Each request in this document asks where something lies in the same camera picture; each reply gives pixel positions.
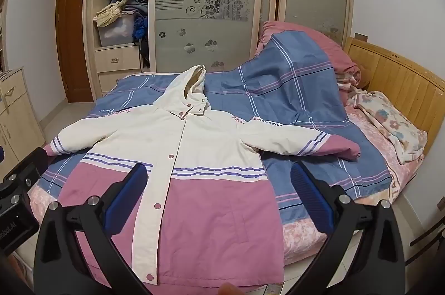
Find floral blanket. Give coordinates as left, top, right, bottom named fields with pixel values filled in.
left=348, top=90, right=428, bottom=165

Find beige wardrobe frame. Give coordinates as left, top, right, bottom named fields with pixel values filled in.
left=83, top=0, right=355, bottom=97

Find dark hanging cloth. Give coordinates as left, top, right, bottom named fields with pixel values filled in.
left=139, top=38, right=151, bottom=68

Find pink floral bed sheet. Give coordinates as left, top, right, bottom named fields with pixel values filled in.
left=28, top=107, right=423, bottom=257

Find white and pink hooded jacket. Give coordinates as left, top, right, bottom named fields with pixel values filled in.
left=45, top=65, right=361, bottom=295

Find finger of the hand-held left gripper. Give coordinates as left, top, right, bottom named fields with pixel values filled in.
left=2, top=147, right=50, bottom=185

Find brown wooden door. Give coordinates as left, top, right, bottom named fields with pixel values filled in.
left=56, top=0, right=94, bottom=104

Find wooden headboard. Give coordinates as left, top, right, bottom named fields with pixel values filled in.
left=344, top=37, right=445, bottom=156

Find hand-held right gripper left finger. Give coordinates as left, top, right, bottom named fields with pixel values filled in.
left=33, top=163, right=150, bottom=295

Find frosted floral sliding door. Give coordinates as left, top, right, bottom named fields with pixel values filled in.
left=148, top=0, right=275, bottom=73

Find blue plaid duvet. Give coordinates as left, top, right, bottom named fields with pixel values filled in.
left=36, top=31, right=393, bottom=222

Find beige side cabinet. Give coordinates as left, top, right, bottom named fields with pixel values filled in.
left=0, top=67, right=46, bottom=174

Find grey folded clothes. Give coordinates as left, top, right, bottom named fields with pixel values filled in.
left=122, top=0, right=147, bottom=16

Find clear plastic storage box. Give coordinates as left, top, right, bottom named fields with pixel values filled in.
left=98, top=15, right=136, bottom=47

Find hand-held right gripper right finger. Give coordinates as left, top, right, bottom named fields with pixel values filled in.
left=283, top=161, right=407, bottom=295

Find beige wardrobe drawer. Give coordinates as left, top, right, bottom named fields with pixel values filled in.
left=97, top=69, right=144, bottom=94
left=95, top=45, right=141, bottom=73

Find person's right hand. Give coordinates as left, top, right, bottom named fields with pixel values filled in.
left=218, top=283, right=240, bottom=295

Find beige crumpled cloth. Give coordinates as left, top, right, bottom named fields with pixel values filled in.
left=95, top=0, right=124, bottom=28

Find blue crumpled cloth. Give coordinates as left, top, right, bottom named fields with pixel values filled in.
left=132, top=15, right=149, bottom=41

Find pink quilt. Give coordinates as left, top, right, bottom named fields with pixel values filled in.
left=255, top=20, right=362, bottom=87

